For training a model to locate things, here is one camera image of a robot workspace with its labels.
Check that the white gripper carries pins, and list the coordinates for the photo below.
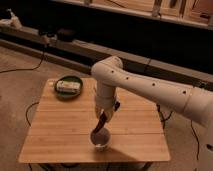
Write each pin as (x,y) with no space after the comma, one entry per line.
(105,108)

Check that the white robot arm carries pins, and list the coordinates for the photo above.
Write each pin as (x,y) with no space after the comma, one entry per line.
(191,102)

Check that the green bowl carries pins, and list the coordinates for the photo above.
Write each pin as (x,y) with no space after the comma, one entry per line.
(70,79)

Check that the wooden table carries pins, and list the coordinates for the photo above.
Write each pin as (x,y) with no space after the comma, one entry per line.
(60,130)

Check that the white box in bowl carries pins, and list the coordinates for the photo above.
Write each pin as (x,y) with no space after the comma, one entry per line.
(68,87)

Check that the black device on ledge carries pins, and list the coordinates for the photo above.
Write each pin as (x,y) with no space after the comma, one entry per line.
(66,35)

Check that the white object far left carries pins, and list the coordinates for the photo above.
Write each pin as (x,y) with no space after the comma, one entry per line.
(13,21)

